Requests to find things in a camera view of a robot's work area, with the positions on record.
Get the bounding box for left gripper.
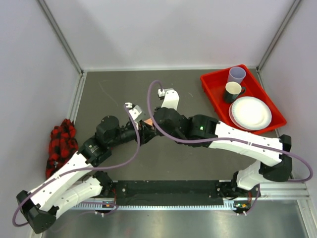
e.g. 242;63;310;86
108;119;155;148

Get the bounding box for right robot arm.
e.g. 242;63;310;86
150;107;292;196

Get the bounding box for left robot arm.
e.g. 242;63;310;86
16;116;156;234

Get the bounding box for mannequin hand with long nails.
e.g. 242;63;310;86
144;119;153;126

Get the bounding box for red plastic tray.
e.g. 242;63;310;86
200;64;287;135

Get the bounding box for black mug white inside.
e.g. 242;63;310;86
223;82;246;103

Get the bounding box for white paper plates stack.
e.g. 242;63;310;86
229;96;272;131

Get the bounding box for lavender plastic cup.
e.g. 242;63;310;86
227;66;246;84

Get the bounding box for red black plaid sleeve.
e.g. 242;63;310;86
45;119;79;179

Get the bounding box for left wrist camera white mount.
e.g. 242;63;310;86
124;102;146;122

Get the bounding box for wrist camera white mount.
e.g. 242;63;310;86
158;88;180;110
124;102;146;122

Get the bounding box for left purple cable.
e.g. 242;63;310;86
11;104;142;228

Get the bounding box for purple cable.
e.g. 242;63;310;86
11;104;142;228
147;79;313;216

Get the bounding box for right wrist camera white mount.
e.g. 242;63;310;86
158;88;180;110

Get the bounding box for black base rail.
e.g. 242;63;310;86
113;180;223;206

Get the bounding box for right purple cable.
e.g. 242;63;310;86
147;79;313;216

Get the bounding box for white cable duct strip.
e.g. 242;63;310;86
71;199;251;211

